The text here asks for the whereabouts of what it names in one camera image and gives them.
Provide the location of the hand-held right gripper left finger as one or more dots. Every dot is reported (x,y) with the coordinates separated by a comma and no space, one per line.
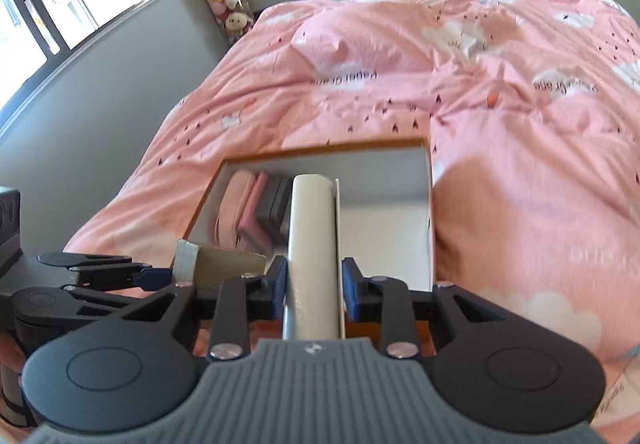
(280,286)

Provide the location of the gold box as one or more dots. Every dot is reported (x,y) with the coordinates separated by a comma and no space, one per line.
(225,269)

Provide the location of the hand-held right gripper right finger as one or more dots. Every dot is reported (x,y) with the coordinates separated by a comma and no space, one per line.
(352,294)

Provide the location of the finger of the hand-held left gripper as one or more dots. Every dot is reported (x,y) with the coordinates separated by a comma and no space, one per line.
(85,260)
(152,278)

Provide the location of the pink fabric pouch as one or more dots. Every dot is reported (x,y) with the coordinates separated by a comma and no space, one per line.
(232,209)

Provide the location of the dark grey box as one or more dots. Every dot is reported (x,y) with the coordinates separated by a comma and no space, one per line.
(272,209)

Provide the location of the orange cardboard box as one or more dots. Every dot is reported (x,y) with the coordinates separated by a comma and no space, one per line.
(380,234)

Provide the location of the slim pink case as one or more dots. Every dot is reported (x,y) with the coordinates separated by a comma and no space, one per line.
(252,219)

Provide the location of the pink printed blanket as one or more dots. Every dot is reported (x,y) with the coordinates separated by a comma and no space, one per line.
(500,124)

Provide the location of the white rectangular box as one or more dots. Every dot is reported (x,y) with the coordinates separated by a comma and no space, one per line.
(312,249)

